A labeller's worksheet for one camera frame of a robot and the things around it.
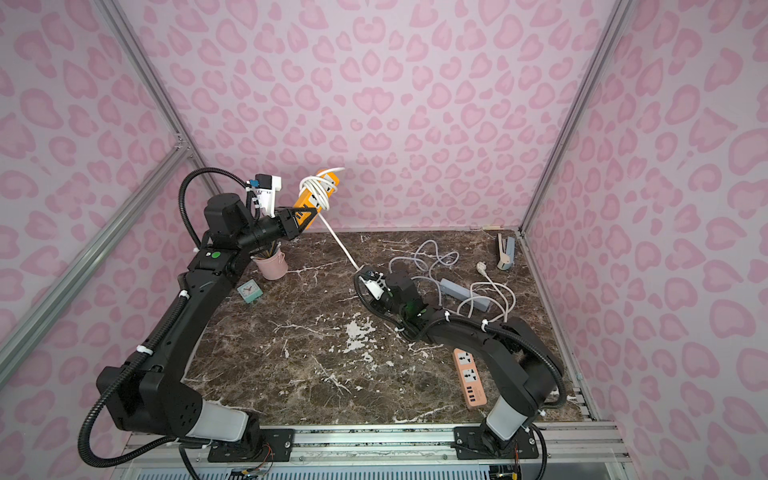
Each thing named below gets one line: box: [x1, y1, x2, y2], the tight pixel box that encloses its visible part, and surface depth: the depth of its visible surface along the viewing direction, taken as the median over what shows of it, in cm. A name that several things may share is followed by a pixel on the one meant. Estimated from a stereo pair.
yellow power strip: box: [293, 168, 341, 230], surface depth 72 cm
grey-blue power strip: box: [440, 278, 490, 312], surface depth 101 cm
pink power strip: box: [453, 348, 487, 407], surface depth 83 cm
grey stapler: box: [496, 233, 516, 270], surface depth 111 cm
